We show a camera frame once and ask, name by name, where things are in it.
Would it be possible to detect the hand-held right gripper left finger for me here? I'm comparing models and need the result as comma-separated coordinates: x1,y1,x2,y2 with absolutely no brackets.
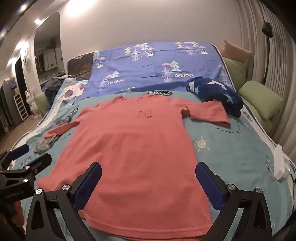
24,162,102,241

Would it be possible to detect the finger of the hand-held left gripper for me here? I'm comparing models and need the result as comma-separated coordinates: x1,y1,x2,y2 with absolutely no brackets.
0,144,30,171
14,153,53,184

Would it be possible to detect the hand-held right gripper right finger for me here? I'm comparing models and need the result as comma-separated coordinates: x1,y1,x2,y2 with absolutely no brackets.
195,162,274,241

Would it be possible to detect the salmon pink t-shirt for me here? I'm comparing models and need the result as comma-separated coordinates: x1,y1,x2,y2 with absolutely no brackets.
37,94,232,234

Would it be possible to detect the pile of clothes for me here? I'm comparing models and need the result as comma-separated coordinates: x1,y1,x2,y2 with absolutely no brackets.
42,75,67,102

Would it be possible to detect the person's left hand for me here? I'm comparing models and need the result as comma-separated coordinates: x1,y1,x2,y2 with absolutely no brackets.
13,200,25,229

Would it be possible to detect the floral patterned small cloth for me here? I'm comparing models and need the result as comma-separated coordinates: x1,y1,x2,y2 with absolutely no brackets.
33,117,72,154

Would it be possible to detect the teal printed quilt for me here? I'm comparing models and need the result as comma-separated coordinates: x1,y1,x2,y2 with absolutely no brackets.
7,77,295,241

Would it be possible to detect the white rack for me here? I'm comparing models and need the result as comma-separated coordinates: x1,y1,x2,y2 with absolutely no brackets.
13,94,29,121

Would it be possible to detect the dark storage shelf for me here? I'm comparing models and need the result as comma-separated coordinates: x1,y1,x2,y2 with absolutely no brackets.
0,77,16,137

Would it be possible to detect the white plush toy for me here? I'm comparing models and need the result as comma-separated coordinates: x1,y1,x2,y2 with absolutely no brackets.
25,90,41,120

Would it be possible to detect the pale green cushion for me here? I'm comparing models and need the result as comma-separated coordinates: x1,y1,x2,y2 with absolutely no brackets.
35,91,50,116

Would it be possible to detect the green seat cushion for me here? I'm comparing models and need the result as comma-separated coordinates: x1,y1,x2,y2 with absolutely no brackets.
242,102,278,138

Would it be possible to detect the navy star-print folded cloth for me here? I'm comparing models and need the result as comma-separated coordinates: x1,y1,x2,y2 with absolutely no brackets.
185,77,244,117

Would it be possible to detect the white cabinet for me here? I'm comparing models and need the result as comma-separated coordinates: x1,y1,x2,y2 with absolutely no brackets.
35,47,58,72

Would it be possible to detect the large green pillow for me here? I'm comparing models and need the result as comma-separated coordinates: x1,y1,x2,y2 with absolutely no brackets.
238,80,284,121

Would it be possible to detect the dark printed mattress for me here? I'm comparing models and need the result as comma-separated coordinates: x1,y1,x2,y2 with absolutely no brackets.
67,52,95,77

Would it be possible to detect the small green pillow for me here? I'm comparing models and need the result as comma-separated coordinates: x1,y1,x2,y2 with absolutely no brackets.
223,57,247,91

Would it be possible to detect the purple tree-print sheet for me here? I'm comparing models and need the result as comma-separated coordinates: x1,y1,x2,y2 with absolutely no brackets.
77,42,236,101

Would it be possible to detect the beige pillow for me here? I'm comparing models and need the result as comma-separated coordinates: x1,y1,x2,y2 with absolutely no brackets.
221,39,252,63

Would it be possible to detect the black floor lamp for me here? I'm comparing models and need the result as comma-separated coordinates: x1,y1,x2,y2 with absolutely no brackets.
261,22,273,86

